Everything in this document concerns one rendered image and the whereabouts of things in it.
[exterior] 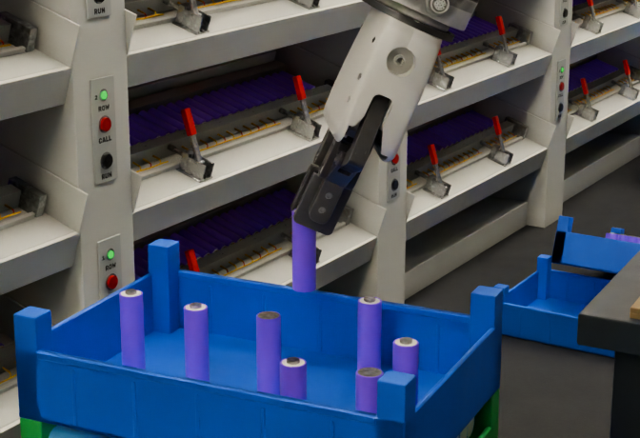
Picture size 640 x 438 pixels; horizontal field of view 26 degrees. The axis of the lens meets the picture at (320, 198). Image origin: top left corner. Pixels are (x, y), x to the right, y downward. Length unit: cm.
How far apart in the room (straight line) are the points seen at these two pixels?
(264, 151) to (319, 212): 90
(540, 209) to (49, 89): 151
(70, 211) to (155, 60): 22
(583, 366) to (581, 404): 14
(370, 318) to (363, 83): 18
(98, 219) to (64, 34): 22
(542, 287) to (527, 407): 45
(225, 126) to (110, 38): 36
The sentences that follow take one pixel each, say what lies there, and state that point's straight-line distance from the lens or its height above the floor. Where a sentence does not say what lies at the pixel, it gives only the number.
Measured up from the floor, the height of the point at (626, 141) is 5.
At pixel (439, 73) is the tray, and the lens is 239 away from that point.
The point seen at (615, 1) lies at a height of 40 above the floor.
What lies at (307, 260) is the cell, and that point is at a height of 49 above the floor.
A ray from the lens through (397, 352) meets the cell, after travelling 97.
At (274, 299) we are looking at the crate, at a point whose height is 44.
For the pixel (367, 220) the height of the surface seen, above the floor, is 19.
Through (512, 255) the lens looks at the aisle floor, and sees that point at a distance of 268.
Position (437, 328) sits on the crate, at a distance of 107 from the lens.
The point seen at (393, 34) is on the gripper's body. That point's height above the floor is 67.
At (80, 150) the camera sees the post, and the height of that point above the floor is 45.
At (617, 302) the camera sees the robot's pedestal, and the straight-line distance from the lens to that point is 163.
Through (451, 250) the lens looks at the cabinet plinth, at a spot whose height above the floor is 4.
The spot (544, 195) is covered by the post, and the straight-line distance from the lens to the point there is 285.
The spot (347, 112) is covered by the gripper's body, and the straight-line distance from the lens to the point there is 99.
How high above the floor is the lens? 83
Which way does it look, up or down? 16 degrees down
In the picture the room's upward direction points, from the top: straight up
